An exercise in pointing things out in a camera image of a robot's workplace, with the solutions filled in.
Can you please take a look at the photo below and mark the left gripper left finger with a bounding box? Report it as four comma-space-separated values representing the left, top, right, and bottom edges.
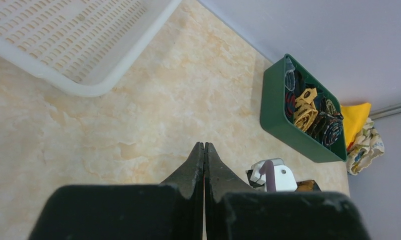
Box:
29, 142, 204, 240

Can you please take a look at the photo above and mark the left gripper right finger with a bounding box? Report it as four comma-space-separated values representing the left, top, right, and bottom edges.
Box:
204, 143, 370, 240

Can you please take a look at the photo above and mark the brown green patterned tie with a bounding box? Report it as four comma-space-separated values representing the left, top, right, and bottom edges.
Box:
295, 179, 322, 192

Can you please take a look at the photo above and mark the green compartment tray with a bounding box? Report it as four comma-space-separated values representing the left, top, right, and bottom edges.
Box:
260, 54, 347, 163

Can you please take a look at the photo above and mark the yellow rolled tie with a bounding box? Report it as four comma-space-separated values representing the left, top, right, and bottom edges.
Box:
293, 88, 319, 132

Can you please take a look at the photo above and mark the red dark rolled tie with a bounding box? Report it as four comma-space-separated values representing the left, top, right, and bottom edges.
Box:
284, 91, 296, 121

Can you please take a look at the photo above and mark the blue patterned rolled tie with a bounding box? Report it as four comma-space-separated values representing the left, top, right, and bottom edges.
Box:
320, 119, 343, 147

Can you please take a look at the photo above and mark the olive rolled tie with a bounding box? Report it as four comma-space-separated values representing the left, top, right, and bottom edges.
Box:
324, 99, 338, 116

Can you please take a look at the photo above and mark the grey rolled tie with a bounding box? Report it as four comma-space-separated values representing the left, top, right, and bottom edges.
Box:
284, 56, 296, 91

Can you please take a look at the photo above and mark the cream patterned cloth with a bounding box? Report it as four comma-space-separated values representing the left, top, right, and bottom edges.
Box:
346, 118, 385, 176

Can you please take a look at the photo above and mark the yellow cloth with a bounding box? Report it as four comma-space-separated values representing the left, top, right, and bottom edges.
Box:
341, 102, 372, 150

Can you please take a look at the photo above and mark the white plastic basket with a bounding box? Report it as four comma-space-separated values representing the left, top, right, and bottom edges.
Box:
0, 0, 180, 97

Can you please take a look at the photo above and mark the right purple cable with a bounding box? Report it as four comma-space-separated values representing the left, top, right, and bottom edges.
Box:
259, 159, 278, 194

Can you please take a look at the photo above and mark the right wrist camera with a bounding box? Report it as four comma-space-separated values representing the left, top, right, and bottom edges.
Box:
245, 158, 297, 192

